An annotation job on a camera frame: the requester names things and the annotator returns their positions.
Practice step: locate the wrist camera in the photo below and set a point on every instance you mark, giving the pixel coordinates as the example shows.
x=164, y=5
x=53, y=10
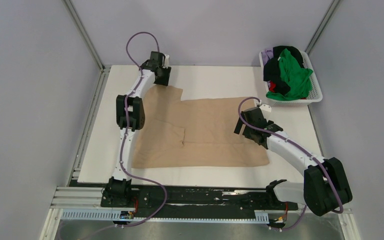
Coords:
x=265, y=108
x=166, y=62

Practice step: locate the white slotted cable duct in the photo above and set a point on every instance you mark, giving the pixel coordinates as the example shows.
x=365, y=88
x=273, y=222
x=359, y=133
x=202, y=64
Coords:
x=256, y=217

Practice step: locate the red garment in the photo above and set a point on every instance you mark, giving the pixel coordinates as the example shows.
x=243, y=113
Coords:
x=272, y=86

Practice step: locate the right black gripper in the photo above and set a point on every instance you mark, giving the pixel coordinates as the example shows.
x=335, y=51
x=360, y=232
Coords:
x=238, y=127

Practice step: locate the aluminium frame post left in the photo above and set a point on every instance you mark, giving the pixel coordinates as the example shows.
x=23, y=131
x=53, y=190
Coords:
x=83, y=33

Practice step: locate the green t shirt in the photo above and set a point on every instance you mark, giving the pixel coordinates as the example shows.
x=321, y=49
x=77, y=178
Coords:
x=299, y=79

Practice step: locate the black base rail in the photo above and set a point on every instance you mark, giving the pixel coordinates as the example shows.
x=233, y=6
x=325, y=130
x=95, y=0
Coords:
x=199, y=200

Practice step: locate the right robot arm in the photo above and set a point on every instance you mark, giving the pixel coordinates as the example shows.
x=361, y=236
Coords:
x=325, y=187

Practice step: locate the aluminium frame post right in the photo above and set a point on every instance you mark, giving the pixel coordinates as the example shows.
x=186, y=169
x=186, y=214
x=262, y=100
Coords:
x=331, y=10

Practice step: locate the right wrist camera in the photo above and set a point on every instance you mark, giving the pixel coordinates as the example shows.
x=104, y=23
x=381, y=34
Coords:
x=265, y=108

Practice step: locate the lavender t shirt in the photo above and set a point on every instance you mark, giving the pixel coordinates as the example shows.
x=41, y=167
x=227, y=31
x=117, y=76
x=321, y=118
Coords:
x=267, y=54

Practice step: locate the aluminium frame post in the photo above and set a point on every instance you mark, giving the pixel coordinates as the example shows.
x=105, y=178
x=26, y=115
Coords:
x=83, y=33
x=331, y=10

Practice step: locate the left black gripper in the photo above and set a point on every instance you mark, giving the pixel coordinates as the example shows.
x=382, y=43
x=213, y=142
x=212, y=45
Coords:
x=165, y=81

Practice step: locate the black t shirt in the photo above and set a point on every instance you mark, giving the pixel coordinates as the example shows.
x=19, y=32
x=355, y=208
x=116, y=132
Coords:
x=271, y=70

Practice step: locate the white plastic basket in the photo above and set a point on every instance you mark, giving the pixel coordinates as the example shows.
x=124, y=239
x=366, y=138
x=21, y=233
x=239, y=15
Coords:
x=315, y=94

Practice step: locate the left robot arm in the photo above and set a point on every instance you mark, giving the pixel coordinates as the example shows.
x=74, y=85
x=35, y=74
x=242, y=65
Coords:
x=130, y=118

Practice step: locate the beige t shirt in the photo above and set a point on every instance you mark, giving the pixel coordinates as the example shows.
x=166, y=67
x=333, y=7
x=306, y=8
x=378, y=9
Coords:
x=193, y=133

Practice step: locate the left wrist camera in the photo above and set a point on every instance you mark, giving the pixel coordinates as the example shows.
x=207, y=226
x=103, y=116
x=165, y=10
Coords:
x=166, y=62

